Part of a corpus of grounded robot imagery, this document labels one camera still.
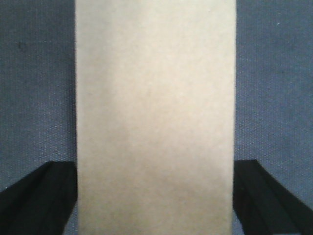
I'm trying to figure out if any brown cardboard package box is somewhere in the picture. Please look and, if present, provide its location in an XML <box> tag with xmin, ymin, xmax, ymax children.
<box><xmin>75</xmin><ymin>0</ymin><xmax>236</xmax><ymax>235</ymax></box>

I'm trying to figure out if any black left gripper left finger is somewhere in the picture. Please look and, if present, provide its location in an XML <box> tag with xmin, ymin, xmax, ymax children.
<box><xmin>0</xmin><ymin>161</ymin><xmax>78</xmax><ymax>235</ymax></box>

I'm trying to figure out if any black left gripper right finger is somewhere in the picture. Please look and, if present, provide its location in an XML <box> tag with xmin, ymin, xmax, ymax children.
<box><xmin>233</xmin><ymin>160</ymin><xmax>313</xmax><ymax>235</ymax></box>

